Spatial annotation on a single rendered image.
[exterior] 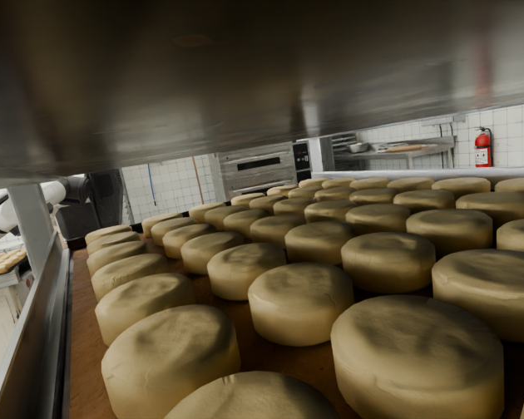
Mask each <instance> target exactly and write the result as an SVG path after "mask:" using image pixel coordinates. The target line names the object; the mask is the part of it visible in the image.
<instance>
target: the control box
mask: <svg viewBox="0 0 524 419"><path fill-rule="evenodd" d="M20 279H21V282H20V283H18V284H14V286H15V289H16V290H17V294H18V297H19V299H20V302H21V305H22V308H23V307H24V304H25V302H26V300H27V297H28V294H29V293H30V290H31V288H32V285H33V282H34V278H33V273H32V268H30V269H29V270H28V271H27V272H26V273H25V274H24V275H22V276H21V277H20ZM27 280H29V281H30V287H28V286H27Z"/></svg>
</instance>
